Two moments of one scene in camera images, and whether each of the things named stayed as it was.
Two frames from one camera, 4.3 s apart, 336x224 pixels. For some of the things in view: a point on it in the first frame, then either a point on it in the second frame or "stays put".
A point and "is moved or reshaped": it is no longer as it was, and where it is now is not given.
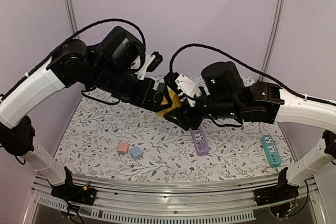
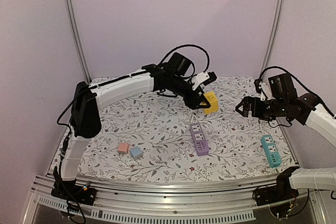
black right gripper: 191,108 → 252,107
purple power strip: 199,141 stays put
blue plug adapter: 136,152 stays put
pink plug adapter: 123,148 stays put
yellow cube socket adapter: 176,104 is moved or reshaped
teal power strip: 271,150 stays put
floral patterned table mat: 106,140 stays put
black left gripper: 143,98 → 193,101
